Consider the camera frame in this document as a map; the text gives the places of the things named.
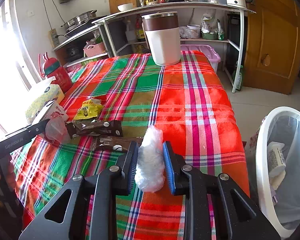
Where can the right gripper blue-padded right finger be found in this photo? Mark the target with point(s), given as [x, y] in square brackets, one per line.
[214, 205]

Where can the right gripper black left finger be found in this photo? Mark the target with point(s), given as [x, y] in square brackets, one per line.
[86, 206]

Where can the clear plastic bag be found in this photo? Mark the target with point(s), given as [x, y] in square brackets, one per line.
[149, 175]

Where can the brown coffee sachet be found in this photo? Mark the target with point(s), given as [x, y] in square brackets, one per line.
[95, 128]
[115, 144]

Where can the white yogurt cup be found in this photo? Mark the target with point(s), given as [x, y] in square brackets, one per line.
[275, 159]

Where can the clear plastic cup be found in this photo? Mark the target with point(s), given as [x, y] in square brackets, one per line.
[56, 131]

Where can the yellow snack packet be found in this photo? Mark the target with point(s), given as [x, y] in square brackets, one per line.
[90, 108]

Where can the red white milk carton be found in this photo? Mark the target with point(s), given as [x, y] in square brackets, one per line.
[50, 111]

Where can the white trash bin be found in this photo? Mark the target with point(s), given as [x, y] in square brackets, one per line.
[279, 197]

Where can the white metal kitchen shelf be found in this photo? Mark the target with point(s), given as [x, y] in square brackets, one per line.
[102, 25]

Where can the plaid tablecloth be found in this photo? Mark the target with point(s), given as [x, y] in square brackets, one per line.
[186, 101]

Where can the green glass bottle on floor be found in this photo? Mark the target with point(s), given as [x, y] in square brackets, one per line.
[239, 83]

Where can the yellow tissue pack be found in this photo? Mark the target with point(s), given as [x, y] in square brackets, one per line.
[39, 95]

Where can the pink lidded storage box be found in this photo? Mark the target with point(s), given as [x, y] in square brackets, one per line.
[207, 50]

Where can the red kids water bottle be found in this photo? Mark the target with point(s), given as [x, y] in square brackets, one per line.
[51, 67]

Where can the pink plastic basket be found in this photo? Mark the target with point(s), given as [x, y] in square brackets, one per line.
[94, 49]

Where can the wooden door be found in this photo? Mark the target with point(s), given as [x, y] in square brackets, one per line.
[272, 58]

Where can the soy sauce bottle on shelf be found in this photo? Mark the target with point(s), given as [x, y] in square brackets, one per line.
[139, 30]

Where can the power strip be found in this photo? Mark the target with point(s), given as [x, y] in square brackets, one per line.
[53, 37]

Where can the white brown lidded mug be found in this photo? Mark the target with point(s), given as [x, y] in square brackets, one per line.
[162, 32]

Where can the stainless steamer pot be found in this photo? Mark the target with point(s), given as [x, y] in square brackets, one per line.
[79, 20]

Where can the white ceramic bowl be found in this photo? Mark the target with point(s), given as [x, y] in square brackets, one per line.
[125, 7]

